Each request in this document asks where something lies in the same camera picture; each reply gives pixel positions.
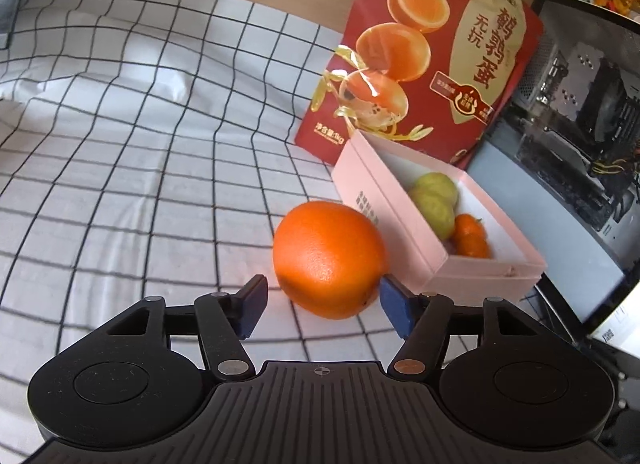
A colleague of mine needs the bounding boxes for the red snack bag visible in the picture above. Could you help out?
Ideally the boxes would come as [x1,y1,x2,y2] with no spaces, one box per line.
[294,0,545,170]

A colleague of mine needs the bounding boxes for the large orange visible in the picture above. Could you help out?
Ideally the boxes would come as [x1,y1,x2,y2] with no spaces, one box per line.
[272,201,389,320]

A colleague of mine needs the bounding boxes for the green pear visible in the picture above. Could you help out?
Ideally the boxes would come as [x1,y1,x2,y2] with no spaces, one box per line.
[409,172,460,207]
[410,190,456,241]

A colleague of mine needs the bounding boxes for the white black checked cloth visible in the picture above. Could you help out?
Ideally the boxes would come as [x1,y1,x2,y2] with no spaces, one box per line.
[0,0,551,450]

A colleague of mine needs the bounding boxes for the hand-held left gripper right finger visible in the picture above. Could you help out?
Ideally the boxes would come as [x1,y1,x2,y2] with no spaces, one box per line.
[379,277,538,381]

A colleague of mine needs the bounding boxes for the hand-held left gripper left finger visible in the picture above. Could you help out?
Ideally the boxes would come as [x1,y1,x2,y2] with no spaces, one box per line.
[107,275,269,381]

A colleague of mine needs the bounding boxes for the glass-sided computer case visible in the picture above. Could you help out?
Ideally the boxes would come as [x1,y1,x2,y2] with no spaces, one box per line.
[465,0,640,345]

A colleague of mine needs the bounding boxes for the tangerine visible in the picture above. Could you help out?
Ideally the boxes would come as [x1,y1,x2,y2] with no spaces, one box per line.
[454,213,492,259]

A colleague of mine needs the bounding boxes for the yellow flowers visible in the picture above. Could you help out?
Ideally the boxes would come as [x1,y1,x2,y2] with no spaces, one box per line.
[595,0,640,20]

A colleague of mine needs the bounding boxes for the pink cardboard box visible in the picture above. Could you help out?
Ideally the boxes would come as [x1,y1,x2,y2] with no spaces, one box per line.
[332,130,547,312]

